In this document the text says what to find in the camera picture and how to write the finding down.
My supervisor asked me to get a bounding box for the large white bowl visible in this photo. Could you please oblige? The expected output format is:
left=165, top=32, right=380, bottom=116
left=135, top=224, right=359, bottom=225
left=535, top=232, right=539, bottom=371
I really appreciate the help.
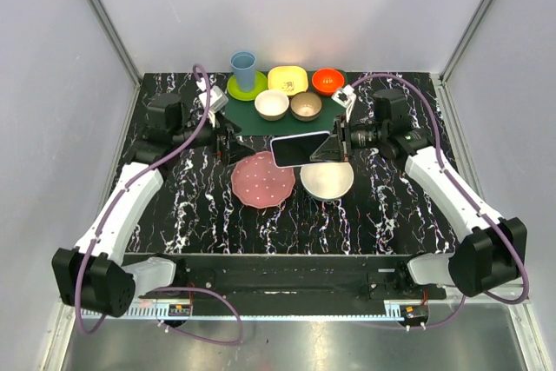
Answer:
left=300, top=162, right=354, bottom=202

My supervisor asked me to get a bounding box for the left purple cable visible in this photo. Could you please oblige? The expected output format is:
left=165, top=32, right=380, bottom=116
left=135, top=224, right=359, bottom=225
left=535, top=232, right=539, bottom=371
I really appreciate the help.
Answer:
left=73, top=63, right=244, bottom=346

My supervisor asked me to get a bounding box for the yellow square dish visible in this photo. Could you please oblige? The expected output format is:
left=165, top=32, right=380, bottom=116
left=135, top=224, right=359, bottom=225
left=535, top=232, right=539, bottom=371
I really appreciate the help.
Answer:
left=268, top=65, right=308, bottom=96

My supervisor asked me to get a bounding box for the brown small bowl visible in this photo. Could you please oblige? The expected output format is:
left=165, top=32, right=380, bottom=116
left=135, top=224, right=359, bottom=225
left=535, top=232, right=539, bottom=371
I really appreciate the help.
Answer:
left=290, top=91, right=323, bottom=122

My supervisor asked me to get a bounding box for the cream small bowl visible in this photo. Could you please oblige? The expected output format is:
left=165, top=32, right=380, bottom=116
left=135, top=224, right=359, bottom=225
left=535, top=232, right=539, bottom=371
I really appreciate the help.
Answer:
left=255, top=89, right=289, bottom=122

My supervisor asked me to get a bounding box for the lime green saucer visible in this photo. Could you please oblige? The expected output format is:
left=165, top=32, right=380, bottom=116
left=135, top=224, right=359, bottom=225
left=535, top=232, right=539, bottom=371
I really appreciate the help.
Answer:
left=227, top=71, right=268, bottom=102

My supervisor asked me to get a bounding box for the dark green mat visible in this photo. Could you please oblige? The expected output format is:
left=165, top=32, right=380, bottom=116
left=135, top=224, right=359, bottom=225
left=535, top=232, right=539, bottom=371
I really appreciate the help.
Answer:
left=224, top=92, right=345, bottom=136

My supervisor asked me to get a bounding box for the left aluminium frame post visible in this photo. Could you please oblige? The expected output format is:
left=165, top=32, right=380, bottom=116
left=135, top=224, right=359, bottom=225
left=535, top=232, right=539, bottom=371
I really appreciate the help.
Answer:
left=63, top=0, right=143, bottom=85

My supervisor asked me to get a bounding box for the aluminium frame post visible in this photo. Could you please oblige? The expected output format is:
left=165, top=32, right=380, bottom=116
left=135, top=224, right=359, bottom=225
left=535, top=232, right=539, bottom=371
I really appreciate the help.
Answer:
left=438, top=0, right=522, bottom=85
left=63, top=0, right=143, bottom=85

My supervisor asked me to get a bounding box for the orange red bowl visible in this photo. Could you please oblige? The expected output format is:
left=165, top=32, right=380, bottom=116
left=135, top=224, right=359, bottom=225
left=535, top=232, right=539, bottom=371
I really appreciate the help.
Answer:
left=311, top=68, right=345, bottom=96

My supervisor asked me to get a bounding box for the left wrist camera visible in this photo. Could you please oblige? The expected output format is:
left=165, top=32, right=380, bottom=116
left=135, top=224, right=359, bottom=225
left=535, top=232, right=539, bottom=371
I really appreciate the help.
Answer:
left=198, top=86, right=228, bottom=128

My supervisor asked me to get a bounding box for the phone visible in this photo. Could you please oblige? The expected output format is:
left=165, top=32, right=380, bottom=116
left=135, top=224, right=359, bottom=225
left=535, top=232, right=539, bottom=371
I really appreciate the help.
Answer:
left=270, top=131, right=330, bottom=168

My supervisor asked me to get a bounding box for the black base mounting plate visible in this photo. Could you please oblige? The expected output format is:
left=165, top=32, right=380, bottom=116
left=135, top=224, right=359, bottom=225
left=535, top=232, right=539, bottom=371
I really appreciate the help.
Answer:
left=161, top=254, right=446, bottom=301

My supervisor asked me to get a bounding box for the pink dotted plate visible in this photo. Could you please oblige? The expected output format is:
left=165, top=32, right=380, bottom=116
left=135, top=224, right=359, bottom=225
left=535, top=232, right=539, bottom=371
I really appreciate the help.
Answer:
left=231, top=151, right=296, bottom=209

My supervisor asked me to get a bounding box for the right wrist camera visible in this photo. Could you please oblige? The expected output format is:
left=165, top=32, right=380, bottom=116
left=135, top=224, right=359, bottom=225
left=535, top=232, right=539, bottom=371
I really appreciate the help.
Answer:
left=332, top=84, right=357, bottom=123

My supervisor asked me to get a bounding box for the blue plastic cup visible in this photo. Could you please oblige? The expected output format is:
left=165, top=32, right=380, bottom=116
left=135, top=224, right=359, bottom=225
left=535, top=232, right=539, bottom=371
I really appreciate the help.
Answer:
left=230, top=51, right=256, bottom=91

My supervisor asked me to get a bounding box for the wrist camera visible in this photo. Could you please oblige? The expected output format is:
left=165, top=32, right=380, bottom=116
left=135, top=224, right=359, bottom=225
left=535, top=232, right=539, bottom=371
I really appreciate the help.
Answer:
left=332, top=84, right=357, bottom=123
left=198, top=86, right=228, bottom=128

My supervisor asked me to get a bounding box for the aluminium front rail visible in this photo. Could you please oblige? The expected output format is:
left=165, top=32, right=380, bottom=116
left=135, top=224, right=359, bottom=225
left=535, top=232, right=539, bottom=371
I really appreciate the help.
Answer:
left=58, top=268, right=533, bottom=322

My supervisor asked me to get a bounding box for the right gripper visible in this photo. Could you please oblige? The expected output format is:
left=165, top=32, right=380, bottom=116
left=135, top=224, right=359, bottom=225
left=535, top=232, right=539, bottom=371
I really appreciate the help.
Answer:
left=311, top=113, right=387, bottom=162

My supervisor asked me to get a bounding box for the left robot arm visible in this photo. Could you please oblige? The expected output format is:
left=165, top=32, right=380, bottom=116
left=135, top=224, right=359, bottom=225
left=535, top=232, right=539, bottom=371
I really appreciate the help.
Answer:
left=51, top=89, right=254, bottom=317

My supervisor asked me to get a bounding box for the right aluminium frame post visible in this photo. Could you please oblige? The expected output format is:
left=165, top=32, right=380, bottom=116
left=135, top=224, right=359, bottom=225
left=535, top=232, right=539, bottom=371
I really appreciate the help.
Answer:
left=438, top=0, right=522, bottom=85

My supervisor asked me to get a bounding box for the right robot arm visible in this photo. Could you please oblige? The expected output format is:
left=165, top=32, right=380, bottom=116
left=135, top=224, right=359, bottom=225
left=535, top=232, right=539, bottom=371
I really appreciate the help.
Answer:
left=308, top=89, right=528, bottom=299

